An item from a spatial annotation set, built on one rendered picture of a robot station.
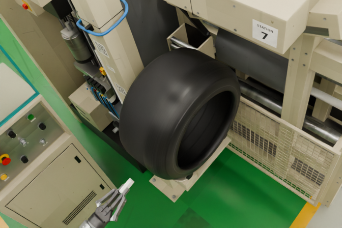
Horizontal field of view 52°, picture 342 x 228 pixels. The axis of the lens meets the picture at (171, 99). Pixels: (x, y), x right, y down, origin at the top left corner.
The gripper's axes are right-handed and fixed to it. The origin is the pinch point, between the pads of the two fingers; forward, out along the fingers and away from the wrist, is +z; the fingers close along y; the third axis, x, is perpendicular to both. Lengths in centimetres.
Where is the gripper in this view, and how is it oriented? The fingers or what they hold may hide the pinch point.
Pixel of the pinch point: (126, 186)
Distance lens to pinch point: 154.3
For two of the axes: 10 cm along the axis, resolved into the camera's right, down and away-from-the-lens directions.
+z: 6.3, -7.4, 2.2
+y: -7.3, -4.7, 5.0
